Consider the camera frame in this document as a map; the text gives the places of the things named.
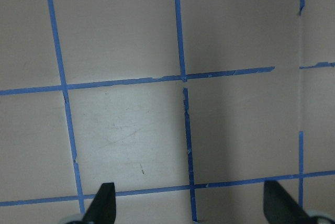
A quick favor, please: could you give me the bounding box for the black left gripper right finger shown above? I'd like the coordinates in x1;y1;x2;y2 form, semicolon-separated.
263;181;309;224

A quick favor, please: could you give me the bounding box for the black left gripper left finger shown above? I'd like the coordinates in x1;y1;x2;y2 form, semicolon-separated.
81;183;116;224

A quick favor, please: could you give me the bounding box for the brown paper table cover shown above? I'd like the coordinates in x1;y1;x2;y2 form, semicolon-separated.
1;0;334;223

